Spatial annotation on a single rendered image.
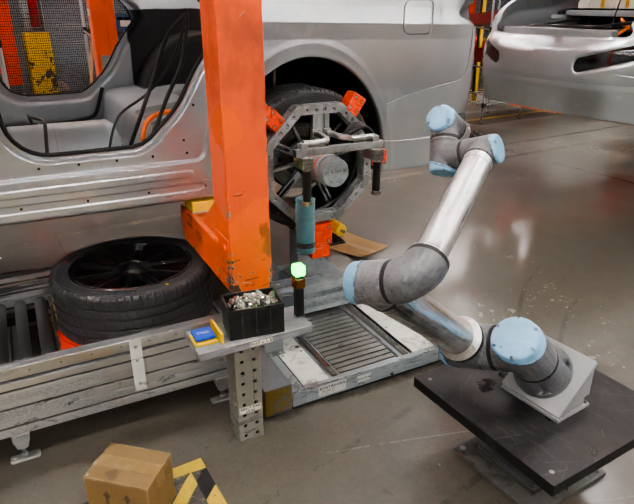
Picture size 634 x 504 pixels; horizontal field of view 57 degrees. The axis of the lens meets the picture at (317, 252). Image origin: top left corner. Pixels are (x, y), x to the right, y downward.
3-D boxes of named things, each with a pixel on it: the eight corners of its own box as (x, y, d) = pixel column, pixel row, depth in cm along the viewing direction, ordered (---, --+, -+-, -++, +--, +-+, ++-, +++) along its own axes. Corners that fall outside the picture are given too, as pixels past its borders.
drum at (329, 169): (327, 175, 276) (327, 145, 270) (350, 186, 258) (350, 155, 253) (300, 178, 270) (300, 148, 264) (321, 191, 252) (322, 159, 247)
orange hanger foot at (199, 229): (216, 230, 280) (211, 160, 267) (257, 271, 237) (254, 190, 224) (182, 236, 273) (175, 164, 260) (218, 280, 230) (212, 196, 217)
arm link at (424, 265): (420, 279, 134) (500, 122, 174) (375, 281, 142) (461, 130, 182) (438, 315, 139) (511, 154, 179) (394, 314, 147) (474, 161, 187)
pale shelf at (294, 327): (293, 312, 227) (293, 305, 226) (313, 332, 213) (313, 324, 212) (184, 338, 209) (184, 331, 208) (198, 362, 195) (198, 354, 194)
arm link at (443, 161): (455, 167, 177) (457, 129, 179) (422, 173, 185) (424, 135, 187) (469, 176, 184) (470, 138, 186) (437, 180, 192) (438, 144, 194)
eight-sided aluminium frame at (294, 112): (362, 209, 292) (366, 98, 270) (369, 213, 286) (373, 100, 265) (261, 226, 269) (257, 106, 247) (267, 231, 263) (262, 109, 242)
